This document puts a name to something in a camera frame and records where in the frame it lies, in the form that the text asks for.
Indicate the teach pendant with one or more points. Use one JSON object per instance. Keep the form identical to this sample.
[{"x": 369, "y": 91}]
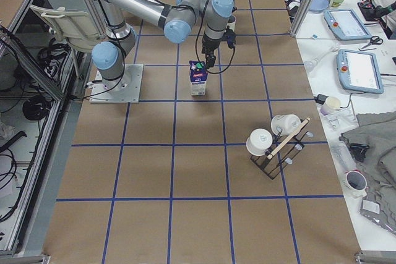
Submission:
[
  {"x": 346, "y": 25},
  {"x": 359, "y": 71}
]

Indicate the black power adapter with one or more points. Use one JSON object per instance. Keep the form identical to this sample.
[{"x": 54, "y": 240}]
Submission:
[{"x": 320, "y": 99}]

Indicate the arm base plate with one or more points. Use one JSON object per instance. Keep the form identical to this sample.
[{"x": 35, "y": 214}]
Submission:
[{"x": 126, "y": 91}]

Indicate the white red rimmed mug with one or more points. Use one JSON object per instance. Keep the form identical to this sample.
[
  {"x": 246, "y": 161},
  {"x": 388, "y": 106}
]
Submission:
[{"x": 355, "y": 184}]

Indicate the Pascual milk carton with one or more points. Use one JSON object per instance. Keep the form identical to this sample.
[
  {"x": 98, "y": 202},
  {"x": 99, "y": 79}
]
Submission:
[{"x": 198, "y": 77}]

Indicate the white mug on rack front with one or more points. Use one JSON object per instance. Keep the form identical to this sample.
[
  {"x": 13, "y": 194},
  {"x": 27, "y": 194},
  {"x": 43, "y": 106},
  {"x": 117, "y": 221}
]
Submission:
[{"x": 259, "y": 141}]

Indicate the grey cloth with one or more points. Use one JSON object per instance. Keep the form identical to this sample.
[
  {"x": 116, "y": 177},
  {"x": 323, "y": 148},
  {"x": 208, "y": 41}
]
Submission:
[{"x": 372, "y": 145}]

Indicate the black scissors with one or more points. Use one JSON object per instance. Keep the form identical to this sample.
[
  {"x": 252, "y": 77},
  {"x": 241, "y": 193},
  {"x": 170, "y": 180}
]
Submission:
[{"x": 374, "y": 40}]

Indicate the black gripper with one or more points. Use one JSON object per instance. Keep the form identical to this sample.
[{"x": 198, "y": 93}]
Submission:
[{"x": 210, "y": 44}]

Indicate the lower teach pendant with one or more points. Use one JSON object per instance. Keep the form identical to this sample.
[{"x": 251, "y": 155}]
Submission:
[{"x": 359, "y": 71}]

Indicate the upper teach pendant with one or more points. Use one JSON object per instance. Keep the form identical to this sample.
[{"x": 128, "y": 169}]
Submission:
[{"x": 346, "y": 25}]

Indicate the cream lavender cup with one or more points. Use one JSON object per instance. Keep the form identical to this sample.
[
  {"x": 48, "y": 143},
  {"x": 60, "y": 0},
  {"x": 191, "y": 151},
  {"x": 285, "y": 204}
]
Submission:
[{"x": 330, "y": 105}]

